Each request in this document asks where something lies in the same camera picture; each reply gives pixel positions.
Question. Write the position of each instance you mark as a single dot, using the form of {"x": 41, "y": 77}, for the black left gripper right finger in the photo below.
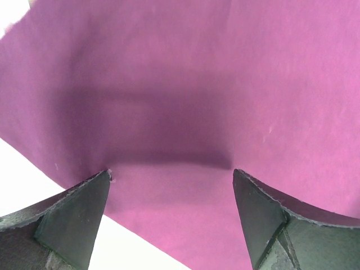
{"x": 282, "y": 232}

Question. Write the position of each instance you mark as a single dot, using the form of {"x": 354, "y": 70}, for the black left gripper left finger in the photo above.
{"x": 58, "y": 232}

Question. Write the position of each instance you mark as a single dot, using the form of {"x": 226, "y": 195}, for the purple cloth mat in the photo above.
{"x": 172, "y": 96}

